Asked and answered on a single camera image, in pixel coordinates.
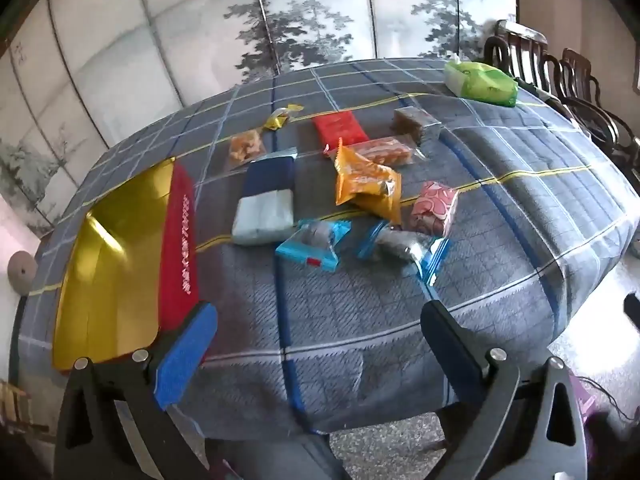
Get small yellow candy packet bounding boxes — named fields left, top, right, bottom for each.
left=263, top=104, right=304, bottom=132

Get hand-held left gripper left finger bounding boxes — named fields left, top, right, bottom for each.
left=52, top=301, right=219, bottom=480

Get painted landscape folding screen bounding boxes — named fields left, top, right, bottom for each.
left=0, top=0, right=518, bottom=241

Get red tin box gold interior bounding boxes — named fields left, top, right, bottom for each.
left=51, top=156, right=201, bottom=373

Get red snack packet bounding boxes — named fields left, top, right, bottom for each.
left=312, top=111, right=371, bottom=147

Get long clear packet red-orange snack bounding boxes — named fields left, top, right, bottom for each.
left=322, top=137, right=426, bottom=168

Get blue-edged clear snack packet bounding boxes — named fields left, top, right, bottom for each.
left=356, top=220, right=451, bottom=283
left=275, top=219, right=352, bottom=272

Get green tissue pack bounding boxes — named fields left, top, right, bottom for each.
left=444, top=55, right=519, bottom=108

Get pink patterned snack packet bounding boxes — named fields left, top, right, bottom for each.
left=410, top=180, right=460, bottom=238

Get purple cloth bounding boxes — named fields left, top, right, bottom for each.
left=570, top=375, right=598, bottom=441

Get round stone disc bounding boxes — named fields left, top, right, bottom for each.
left=7, top=250, right=38, bottom=294

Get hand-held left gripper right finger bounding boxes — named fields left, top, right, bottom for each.
left=420, top=300, right=588, bottom=480

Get navy and white snack packet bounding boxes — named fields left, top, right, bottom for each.
left=231, top=147, right=299, bottom=247

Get small wooden stool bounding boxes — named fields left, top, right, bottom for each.
left=0, top=380, right=51, bottom=446

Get clear packet brown cake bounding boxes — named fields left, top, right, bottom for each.
left=391, top=106, right=443, bottom=143

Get clear packet orange snack chunks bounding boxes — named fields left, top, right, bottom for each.
left=227, top=129, right=267, bottom=166

